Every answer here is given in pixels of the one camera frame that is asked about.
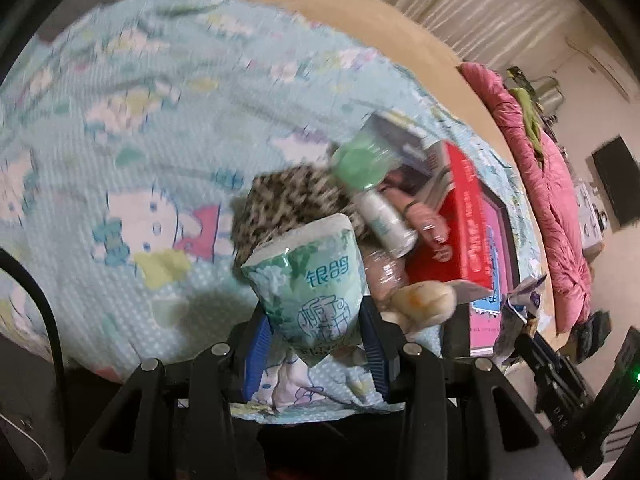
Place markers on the green tissue pack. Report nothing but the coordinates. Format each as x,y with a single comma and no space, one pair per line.
310,282

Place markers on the dark clothes pile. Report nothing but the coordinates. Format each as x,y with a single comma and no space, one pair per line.
589,337

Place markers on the pink book box tray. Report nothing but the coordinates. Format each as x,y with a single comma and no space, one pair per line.
484,314

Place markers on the dark blue small box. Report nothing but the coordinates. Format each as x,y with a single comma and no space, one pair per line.
403,149

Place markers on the green garment on duvet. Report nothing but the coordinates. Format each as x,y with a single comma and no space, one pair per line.
530,122

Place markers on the black wall television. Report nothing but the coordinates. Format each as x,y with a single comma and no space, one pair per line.
619,173

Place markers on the red tissue box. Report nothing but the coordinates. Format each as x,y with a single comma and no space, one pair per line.
453,192

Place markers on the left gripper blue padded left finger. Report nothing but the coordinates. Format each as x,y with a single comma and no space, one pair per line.
255,351

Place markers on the white tissue roll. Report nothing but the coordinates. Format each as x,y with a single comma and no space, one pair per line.
385,223

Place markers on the tan bed blanket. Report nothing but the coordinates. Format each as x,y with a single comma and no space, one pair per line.
378,25

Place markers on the leopard print scrunchie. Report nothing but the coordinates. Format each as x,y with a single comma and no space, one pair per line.
286,200

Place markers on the cluttered dresser with mirror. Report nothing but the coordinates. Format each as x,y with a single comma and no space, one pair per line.
545,92

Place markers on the Hello Kitty blue cloth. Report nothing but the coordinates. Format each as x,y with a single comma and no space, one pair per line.
129,142

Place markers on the cream plush bear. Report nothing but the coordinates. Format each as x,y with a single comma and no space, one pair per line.
421,305

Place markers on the white drawer cabinet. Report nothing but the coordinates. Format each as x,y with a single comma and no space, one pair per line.
589,218

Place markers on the pink quilted duvet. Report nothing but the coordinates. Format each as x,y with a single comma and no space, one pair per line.
550,191

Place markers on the white air conditioner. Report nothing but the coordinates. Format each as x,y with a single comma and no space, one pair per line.
623,81

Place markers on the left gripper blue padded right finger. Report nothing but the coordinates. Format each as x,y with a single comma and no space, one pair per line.
380,341

